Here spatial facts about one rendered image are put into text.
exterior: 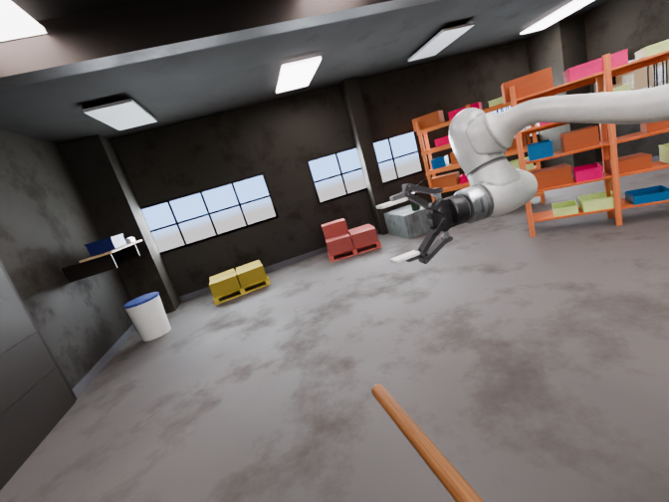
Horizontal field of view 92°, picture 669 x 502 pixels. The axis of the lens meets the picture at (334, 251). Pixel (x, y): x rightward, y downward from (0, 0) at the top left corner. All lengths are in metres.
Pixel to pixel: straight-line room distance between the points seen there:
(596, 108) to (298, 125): 6.70
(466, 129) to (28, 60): 3.37
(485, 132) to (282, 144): 6.45
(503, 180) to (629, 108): 0.25
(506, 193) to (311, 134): 6.58
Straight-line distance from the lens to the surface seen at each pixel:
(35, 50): 3.72
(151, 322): 5.81
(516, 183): 0.92
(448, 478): 0.60
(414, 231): 6.56
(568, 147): 5.29
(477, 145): 0.91
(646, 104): 0.85
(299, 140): 7.25
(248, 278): 6.19
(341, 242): 6.32
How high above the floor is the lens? 1.66
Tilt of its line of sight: 13 degrees down
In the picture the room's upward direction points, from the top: 17 degrees counter-clockwise
